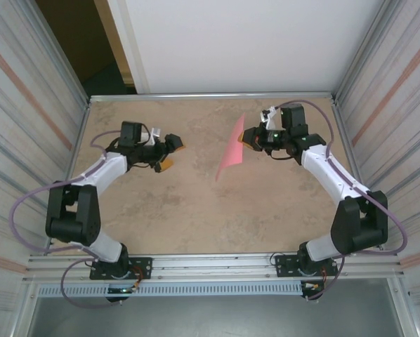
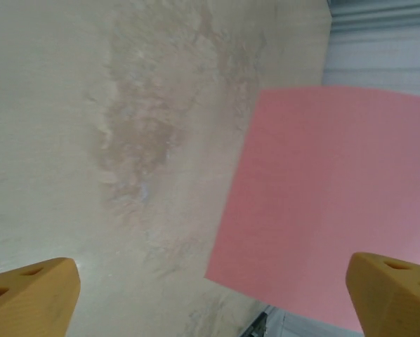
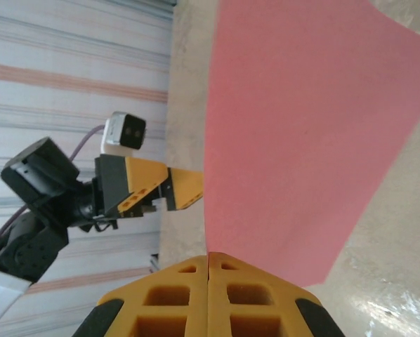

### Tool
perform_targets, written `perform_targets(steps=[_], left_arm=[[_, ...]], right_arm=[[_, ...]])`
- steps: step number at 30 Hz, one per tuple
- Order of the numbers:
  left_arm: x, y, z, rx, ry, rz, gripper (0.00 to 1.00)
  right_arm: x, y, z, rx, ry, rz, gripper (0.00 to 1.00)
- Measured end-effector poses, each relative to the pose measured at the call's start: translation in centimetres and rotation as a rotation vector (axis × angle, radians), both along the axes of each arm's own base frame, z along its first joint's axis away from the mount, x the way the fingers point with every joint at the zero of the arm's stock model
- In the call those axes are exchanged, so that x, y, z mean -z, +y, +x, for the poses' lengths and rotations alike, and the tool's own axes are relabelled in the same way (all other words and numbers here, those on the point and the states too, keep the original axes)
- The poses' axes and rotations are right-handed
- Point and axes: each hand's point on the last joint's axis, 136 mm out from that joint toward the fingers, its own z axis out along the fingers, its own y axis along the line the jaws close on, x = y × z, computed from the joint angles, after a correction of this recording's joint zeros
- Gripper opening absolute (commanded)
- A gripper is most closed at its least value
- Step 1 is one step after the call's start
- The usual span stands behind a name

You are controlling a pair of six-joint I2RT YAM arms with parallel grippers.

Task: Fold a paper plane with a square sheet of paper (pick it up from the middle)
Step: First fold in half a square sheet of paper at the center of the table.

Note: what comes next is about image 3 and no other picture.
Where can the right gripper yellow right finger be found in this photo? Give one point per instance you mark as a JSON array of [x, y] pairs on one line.
[[259, 309]]

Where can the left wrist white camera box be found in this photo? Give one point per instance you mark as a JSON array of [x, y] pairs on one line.
[[120, 135]]

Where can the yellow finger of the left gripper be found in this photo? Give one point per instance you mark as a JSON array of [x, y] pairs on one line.
[[139, 175], [190, 186]]

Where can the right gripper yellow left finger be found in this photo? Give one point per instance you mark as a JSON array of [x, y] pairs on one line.
[[161, 309]]

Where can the pink cloth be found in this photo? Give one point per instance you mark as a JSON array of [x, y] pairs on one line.
[[301, 123]]

